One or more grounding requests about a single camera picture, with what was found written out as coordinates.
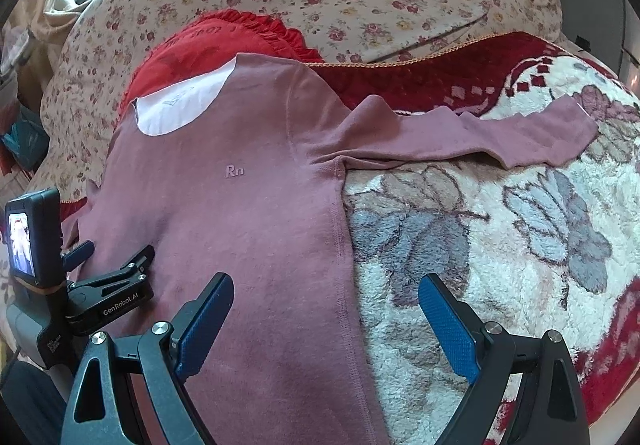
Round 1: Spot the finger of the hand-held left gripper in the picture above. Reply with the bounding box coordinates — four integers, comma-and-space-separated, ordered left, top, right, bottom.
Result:
69, 245, 156, 300
61, 240, 96, 272

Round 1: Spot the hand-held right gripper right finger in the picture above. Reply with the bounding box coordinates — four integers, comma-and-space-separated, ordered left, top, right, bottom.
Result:
417, 273, 592, 445

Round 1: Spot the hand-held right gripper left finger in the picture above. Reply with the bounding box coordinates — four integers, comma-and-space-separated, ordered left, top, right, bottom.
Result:
61, 272, 236, 445

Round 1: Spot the pink long-sleeved shirt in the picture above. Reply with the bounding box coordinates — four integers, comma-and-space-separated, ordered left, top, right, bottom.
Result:
62, 52, 600, 445

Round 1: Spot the red and white floral blanket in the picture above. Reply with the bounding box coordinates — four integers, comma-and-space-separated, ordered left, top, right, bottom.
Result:
59, 31, 640, 445

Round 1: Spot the teal cloth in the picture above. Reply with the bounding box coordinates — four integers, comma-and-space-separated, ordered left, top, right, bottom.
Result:
1, 119, 52, 172

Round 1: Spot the beige curtain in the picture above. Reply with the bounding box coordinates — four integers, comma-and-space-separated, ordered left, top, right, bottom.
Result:
7, 0, 87, 80

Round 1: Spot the red ruffled pillow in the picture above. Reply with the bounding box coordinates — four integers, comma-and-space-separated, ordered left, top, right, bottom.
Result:
119, 9, 326, 126

